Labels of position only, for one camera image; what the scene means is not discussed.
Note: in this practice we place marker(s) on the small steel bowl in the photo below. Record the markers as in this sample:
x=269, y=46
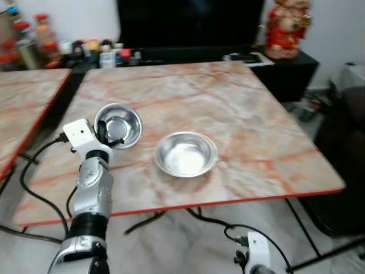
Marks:
x=124, y=123

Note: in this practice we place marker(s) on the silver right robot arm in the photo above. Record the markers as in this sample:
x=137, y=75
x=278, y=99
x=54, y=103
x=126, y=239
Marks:
x=259, y=270

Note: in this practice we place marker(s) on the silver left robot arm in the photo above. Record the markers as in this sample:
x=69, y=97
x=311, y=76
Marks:
x=94, y=194

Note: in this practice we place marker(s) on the doll with white body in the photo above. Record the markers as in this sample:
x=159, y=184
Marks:
x=108, y=57

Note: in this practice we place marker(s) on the large steel bowl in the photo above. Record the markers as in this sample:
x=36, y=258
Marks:
x=186, y=155

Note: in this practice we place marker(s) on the small dark doll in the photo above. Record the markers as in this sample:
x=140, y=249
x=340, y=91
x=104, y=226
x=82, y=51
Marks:
x=78, y=49

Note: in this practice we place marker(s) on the small doll with orange head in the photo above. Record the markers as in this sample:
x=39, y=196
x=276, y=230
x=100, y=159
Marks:
x=92, y=45

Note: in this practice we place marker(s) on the marble table with red edge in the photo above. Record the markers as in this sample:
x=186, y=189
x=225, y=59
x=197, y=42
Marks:
x=25, y=108
x=262, y=125

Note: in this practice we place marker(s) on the small white cup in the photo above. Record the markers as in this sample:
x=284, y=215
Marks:
x=65, y=48

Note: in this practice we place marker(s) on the shiny metal tin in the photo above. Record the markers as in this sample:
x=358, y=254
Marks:
x=29, y=56

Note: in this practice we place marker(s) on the grey cloth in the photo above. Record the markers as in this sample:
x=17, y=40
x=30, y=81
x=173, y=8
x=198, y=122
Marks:
x=351, y=77

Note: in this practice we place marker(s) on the tall jar with red lid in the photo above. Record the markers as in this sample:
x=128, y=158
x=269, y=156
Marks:
x=45, y=37

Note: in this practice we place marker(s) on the black television screen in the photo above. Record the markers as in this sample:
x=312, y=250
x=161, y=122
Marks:
x=191, y=23

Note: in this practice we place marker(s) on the flat white device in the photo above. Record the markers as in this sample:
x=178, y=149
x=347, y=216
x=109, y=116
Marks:
x=246, y=58

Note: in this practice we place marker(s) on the black television cabinet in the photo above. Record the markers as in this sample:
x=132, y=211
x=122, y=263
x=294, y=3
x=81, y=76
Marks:
x=285, y=77

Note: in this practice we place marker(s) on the red and gold figurine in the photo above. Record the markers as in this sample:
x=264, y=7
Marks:
x=287, y=31

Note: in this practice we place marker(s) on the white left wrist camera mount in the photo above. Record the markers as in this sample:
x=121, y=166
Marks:
x=80, y=135

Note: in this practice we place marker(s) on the black metal table frame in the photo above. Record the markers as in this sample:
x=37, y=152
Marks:
x=311, y=240

